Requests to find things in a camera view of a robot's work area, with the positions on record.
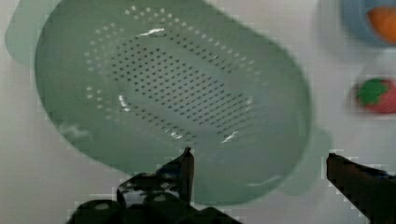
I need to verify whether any blue bowl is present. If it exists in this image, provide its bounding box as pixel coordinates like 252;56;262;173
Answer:
340;0;395;48

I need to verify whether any orange toy fruit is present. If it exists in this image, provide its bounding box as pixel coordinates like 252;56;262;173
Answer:
367;6;396;44

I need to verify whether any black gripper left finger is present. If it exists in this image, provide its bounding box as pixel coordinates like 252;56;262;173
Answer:
66;147;242;224

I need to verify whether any red strawberry with leaves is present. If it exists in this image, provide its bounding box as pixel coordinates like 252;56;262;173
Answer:
355;77;396;114

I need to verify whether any green plastic strainer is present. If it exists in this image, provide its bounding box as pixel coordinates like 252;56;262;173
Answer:
5;0;329;205

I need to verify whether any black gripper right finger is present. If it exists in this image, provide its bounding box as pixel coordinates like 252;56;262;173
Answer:
326;153;396;224

